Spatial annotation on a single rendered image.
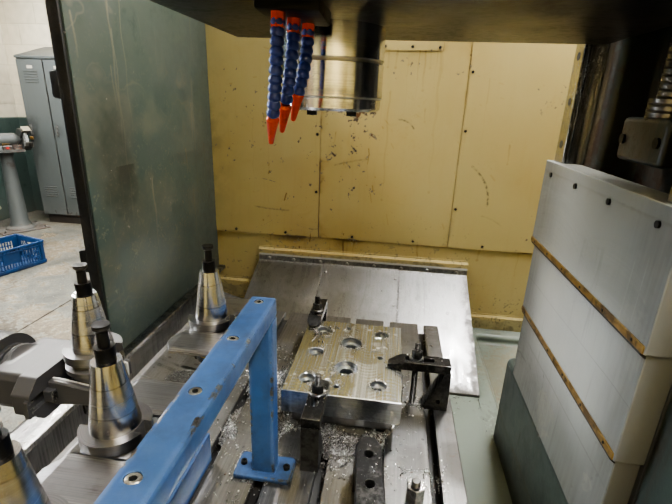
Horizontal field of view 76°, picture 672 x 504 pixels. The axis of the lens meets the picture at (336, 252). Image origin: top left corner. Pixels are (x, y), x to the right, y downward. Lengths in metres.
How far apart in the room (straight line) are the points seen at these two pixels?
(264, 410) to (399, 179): 1.22
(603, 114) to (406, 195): 0.98
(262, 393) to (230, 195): 1.28
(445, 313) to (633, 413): 1.11
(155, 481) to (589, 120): 0.89
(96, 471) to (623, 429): 0.61
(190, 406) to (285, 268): 1.44
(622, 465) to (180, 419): 0.58
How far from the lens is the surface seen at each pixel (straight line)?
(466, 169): 1.78
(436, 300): 1.77
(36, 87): 6.08
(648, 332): 0.64
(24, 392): 0.61
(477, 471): 1.32
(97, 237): 1.29
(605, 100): 0.95
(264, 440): 0.79
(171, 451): 0.43
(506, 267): 1.91
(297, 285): 1.80
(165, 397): 0.51
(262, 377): 0.72
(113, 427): 0.46
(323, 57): 0.67
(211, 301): 0.61
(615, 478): 0.77
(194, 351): 0.58
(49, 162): 6.13
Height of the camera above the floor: 1.51
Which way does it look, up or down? 19 degrees down
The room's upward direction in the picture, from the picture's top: 2 degrees clockwise
